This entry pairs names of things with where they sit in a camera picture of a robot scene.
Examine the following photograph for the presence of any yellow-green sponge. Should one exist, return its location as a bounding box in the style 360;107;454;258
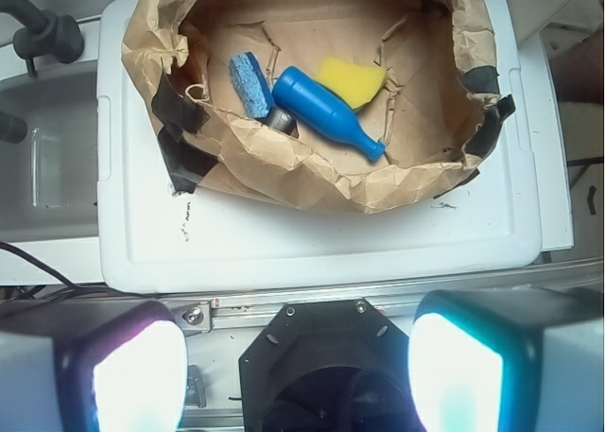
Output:
314;57;387;112

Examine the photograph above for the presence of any blue sponge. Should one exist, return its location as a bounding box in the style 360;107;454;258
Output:
229;51;275;120

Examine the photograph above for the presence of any white plastic bin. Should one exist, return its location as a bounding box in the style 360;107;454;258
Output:
96;0;544;295

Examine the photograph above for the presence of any blue plastic bottle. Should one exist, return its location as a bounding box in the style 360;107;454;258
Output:
272;66;386;163

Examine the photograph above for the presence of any black octagonal mount plate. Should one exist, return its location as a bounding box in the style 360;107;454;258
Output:
239;299;423;431

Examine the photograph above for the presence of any aluminium frame rail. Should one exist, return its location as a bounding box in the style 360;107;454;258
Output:
157;256;604;335

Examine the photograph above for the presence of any grey metal cylinder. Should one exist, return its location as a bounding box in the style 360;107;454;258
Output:
263;107;297;135

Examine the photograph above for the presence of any crumpled brown paper lining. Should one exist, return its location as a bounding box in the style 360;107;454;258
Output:
122;0;514;214

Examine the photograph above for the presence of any black cable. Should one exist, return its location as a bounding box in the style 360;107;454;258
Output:
0;241;110;302

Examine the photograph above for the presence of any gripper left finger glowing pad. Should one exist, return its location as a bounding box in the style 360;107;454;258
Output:
1;300;188;431

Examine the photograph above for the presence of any black faucet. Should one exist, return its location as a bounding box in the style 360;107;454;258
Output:
1;0;85;78

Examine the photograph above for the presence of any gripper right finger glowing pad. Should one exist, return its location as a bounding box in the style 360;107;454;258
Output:
407;287;604;431

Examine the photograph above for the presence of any white sink basin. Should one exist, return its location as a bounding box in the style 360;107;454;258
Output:
1;22;101;284

